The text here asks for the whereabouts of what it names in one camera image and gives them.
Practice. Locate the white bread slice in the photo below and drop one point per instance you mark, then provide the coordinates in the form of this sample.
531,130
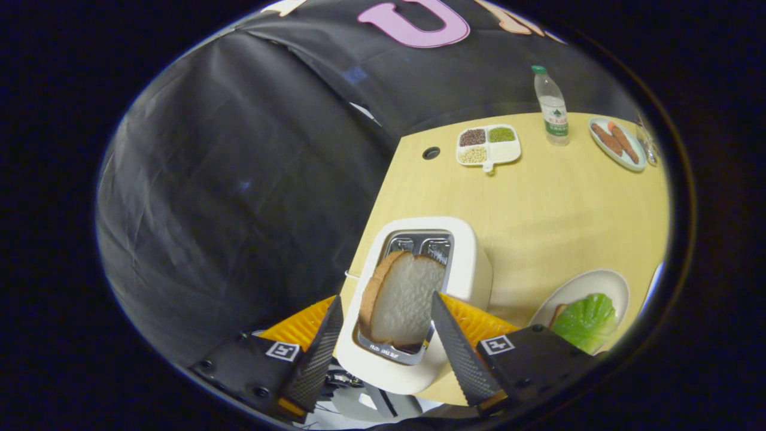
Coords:
401,299

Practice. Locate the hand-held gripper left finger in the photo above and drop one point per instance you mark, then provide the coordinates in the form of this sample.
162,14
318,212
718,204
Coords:
317,356

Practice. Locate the bread slice with crust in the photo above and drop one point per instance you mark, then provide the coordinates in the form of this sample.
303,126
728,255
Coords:
556,312

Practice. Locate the white square plate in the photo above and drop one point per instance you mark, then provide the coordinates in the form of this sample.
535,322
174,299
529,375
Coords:
655,284

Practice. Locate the white round plate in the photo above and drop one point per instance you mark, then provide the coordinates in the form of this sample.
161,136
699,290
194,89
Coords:
580,284

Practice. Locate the brown meat piece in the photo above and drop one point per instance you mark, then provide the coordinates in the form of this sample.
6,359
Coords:
607,140
625,143

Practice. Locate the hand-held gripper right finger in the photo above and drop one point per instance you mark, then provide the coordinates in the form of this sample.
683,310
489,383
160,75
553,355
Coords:
461,353

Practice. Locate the pale green round plate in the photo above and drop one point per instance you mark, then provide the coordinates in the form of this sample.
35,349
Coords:
628,163

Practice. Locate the white toaster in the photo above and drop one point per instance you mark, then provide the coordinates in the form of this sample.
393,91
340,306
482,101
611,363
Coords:
473,269

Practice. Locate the white divided snack tray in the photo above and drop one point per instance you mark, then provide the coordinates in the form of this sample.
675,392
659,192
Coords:
505,154

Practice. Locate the green lettuce leaf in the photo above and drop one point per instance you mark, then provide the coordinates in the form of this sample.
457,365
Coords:
583,323

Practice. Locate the clear plastic water bottle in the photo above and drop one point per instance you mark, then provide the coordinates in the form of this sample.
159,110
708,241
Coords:
553,114

